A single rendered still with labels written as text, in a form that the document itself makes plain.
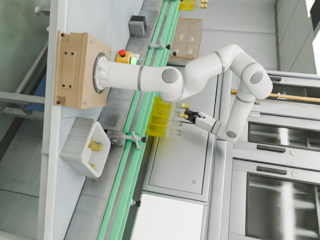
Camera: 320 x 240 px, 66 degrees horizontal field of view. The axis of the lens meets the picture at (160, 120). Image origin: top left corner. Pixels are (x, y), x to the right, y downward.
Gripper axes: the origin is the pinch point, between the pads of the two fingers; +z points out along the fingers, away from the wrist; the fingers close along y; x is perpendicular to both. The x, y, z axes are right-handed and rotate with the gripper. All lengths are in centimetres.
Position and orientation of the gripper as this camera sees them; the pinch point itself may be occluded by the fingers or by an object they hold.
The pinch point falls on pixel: (187, 115)
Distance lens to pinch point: 134.3
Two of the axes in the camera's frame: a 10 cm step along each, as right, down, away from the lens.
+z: -8.6, -4.1, 2.9
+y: -0.8, -4.5, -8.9
